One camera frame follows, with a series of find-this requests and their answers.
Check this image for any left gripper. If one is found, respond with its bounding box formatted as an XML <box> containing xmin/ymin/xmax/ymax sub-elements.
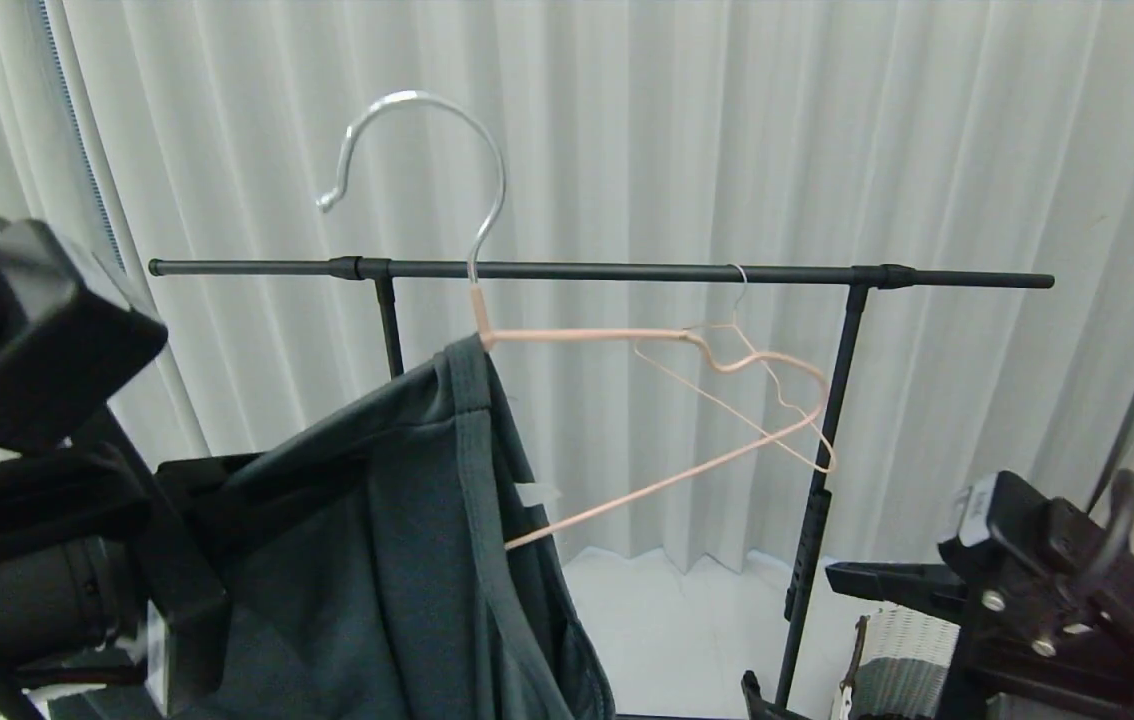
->
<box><xmin>0</xmin><ymin>455</ymin><xmax>230</xmax><ymax>719</ymax></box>

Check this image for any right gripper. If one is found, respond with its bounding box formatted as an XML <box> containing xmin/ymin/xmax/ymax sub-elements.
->
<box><xmin>825</xmin><ymin>561</ymin><xmax>1134</xmax><ymax>720</ymax></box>

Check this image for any black clothes rack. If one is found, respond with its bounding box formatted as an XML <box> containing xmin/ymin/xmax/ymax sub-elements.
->
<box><xmin>149</xmin><ymin>255</ymin><xmax>1056</xmax><ymax>720</ymax></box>

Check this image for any white laundry basket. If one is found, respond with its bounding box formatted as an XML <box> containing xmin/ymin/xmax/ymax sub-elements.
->
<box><xmin>830</xmin><ymin>605</ymin><xmax>963</xmax><ymax>720</ymax></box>

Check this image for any dark grey shirt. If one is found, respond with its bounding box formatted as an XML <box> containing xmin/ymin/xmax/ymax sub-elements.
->
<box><xmin>157</xmin><ymin>335</ymin><xmax>618</xmax><ymax>720</ymax></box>

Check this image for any pink clothes hanger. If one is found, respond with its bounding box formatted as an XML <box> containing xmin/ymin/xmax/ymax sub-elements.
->
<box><xmin>633</xmin><ymin>265</ymin><xmax>838</xmax><ymax>474</ymax></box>
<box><xmin>315</xmin><ymin>90</ymin><xmax>833</xmax><ymax>553</ymax></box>

